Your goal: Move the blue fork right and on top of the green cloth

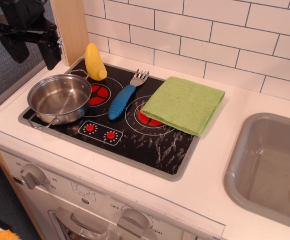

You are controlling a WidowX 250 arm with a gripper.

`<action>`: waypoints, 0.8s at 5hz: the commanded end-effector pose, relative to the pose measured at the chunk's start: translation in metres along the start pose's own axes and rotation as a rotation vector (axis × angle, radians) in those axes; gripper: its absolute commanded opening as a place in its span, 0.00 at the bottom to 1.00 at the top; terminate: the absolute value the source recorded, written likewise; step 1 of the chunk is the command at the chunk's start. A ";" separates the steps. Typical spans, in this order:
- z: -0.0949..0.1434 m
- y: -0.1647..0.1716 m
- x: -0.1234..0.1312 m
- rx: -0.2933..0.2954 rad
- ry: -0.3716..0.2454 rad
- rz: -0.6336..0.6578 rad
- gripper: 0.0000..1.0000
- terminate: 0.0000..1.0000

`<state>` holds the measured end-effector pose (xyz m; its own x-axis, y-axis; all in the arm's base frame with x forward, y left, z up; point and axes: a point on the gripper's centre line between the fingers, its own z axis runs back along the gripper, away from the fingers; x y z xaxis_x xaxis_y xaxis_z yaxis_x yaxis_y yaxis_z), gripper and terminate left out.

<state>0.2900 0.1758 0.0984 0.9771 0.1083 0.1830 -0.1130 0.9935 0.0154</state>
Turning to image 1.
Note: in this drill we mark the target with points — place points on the blue handled toy fork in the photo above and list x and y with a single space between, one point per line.
120 101

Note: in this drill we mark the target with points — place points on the right grey oven knob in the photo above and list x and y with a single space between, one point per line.
133 222

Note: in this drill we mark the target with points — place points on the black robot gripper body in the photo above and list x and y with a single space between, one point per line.
27 15

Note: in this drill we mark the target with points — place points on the right red stove knob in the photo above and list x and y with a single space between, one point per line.
110 135

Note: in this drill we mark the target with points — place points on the grey oven door handle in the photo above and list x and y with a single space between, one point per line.
91 227

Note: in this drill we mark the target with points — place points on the yellow orange plush object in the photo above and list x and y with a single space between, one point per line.
8 235

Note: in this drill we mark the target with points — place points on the wooden side post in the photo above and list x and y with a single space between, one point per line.
71 22

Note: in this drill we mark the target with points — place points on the left red stove knob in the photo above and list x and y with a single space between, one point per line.
90 128

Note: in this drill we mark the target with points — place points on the grey oven knob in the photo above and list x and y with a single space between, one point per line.
133 222
32 176

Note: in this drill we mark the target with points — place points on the left grey oven knob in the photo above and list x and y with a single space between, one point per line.
32 176

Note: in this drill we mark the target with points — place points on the green folded cloth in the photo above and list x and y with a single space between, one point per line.
184 105

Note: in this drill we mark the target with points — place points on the black toy stove top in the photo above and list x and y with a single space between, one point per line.
140 142

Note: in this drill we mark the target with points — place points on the yellow toy banana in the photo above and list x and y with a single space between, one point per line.
94 64

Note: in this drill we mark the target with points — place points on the stainless steel pot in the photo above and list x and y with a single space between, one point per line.
59 100

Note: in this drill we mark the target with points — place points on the red stove knob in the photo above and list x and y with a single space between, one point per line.
110 135
90 128

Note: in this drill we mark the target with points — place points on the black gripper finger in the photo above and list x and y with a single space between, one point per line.
51 51
16 48

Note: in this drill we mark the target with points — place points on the grey plastic sink basin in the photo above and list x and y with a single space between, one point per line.
258 174

